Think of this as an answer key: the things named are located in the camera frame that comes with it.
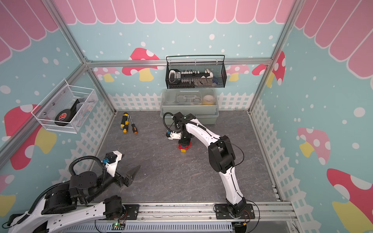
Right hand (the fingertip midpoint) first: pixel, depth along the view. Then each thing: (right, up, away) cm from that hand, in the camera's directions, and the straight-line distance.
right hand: (186, 141), depth 93 cm
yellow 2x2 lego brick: (-2, -6, +3) cm, 7 cm away
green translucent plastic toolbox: (+11, +26, +8) cm, 29 cm away
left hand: (-23, -6, -30) cm, 38 cm away
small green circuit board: (-34, -41, -20) cm, 56 cm away
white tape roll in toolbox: (+16, +29, +10) cm, 35 cm away
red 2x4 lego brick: (0, -4, 0) cm, 4 cm away
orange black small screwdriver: (-40, +9, +15) cm, 44 cm away
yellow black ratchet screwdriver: (-48, +13, +19) cm, 53 cm away
